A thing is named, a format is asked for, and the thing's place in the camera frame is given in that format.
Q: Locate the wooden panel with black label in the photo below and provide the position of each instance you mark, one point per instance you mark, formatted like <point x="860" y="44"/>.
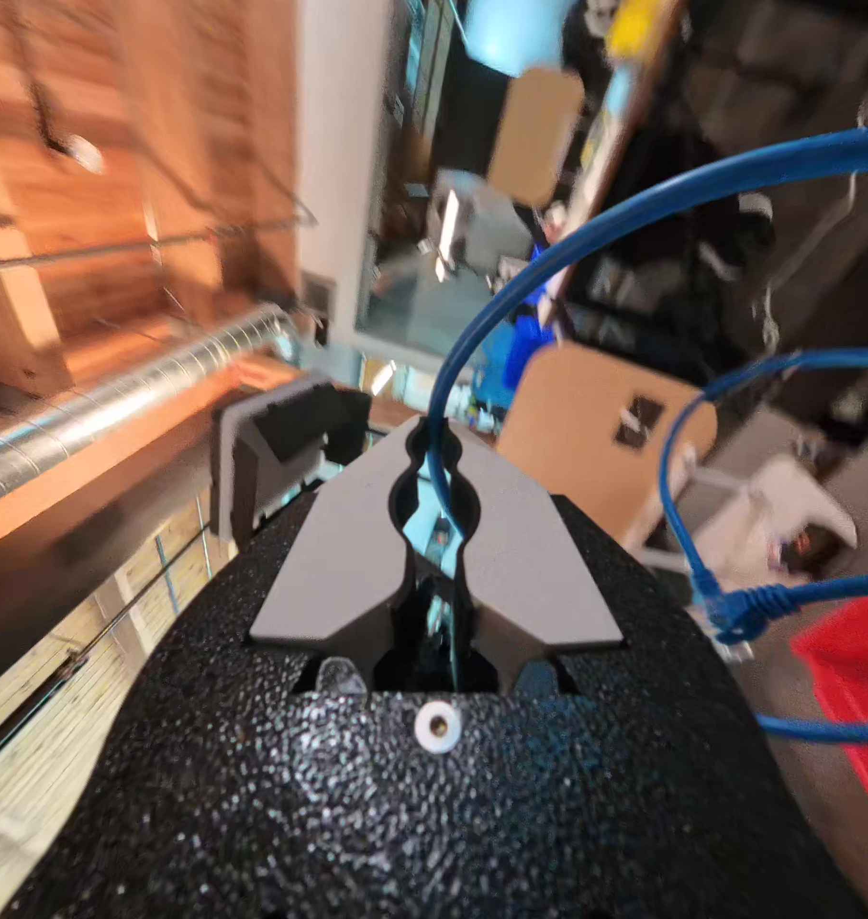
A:
<point x="570" y="416"/>

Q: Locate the white panel stand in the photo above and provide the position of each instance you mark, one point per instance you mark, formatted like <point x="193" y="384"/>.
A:
<point x="786" y="495"/>

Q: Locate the small yellow plastic bin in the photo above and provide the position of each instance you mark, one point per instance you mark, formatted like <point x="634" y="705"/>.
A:
<point x="642" y="29"/>

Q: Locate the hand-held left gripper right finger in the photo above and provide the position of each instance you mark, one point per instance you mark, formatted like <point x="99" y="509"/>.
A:
<point x="541" y="567"/>

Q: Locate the metal ventilation duct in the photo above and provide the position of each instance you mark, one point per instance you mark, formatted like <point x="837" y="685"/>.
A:
<point x="118" y="402"/>

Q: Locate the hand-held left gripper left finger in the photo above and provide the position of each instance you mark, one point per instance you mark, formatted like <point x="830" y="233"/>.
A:
<point x="326" y="560"/>

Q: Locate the plain wooden panel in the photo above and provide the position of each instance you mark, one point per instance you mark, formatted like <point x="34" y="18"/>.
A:
<point x="538" y="136"/>

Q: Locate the red plastic bin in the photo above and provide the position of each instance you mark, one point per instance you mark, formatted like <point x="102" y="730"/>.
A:
<point x="857" y="682"/>

